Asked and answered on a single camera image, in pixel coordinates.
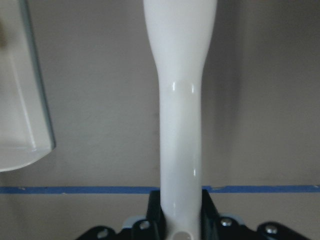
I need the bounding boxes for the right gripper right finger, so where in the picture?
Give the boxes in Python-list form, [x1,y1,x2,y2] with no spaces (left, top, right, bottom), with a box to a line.
[201,189,308,240]

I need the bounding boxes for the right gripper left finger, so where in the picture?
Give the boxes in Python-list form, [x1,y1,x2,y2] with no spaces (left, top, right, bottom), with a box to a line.
[78,190,166,240]

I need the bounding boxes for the beige plastic dustpan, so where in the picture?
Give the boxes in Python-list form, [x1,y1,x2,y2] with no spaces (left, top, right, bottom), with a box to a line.
[0,0,55,172]

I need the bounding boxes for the white hand brush black bristles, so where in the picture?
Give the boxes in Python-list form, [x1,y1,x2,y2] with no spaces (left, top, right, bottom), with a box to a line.
[143,0,217,240]

